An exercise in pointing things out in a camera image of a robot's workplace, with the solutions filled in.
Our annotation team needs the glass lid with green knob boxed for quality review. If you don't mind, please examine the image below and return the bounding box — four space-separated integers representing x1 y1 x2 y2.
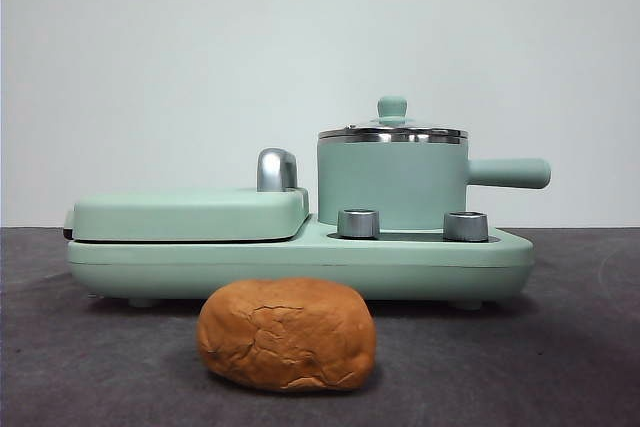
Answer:
318 95 469 142

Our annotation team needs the brown potato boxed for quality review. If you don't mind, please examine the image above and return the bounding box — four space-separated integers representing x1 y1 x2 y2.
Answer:
196 276 377 393

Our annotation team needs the silver control knob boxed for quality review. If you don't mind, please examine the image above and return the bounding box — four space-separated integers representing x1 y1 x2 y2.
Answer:
337 207 381 238
443 210 489 242

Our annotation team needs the mint green breakfast machine base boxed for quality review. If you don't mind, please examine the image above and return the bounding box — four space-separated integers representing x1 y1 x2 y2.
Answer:
66 214 535 309

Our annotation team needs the mint green griddle cover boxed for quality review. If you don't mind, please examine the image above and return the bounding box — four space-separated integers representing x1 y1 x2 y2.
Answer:
63 185 310 243

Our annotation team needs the silver griddle cover handle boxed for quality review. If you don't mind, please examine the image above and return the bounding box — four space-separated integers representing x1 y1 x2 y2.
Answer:
256 147 301 193

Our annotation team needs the mint green handled pot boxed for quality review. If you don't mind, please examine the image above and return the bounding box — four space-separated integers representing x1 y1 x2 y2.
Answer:
316 132 553 231

